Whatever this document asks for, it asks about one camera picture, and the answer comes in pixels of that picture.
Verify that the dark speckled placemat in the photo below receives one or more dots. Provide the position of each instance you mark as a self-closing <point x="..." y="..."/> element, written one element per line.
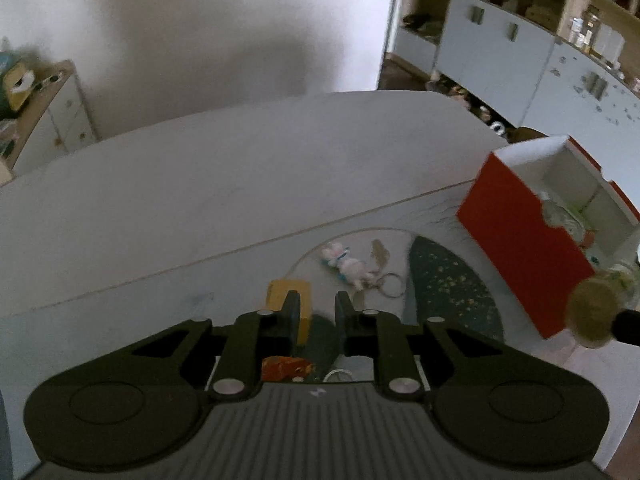
<point x="445" y="286"/>

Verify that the red white cardboard box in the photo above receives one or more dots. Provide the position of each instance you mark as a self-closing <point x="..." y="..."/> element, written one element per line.
<point x="546" y="217"/>

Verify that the white plush keychain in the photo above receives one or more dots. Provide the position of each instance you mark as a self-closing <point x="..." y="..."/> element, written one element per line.
<point x="351" y="270"/>

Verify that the red orange snack packet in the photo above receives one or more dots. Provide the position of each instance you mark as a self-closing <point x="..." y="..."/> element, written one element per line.
<point x="286" y="369"/>

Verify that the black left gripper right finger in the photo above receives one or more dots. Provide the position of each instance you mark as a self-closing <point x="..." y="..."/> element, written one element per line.
<point x="411" y="359"/>

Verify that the yellow box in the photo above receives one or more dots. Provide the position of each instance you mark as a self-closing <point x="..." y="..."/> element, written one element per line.
<point x="293" y="296"/>

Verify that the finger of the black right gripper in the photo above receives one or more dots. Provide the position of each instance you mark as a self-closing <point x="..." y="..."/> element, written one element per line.
<point x="625" y="327"/>

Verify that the white drawer sideboard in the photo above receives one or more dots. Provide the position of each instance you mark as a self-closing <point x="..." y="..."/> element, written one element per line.
<point x="54" y="122"/>

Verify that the jar with gold lid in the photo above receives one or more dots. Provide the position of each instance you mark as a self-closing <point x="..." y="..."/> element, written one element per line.
<point x="595" y="301"/>

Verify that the pale blue cabinet wall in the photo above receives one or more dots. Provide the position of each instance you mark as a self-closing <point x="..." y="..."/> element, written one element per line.
<point x="562" y="67"/>

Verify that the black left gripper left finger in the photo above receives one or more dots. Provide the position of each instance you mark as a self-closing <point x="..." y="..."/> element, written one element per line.
<point x="220" y="359"/>

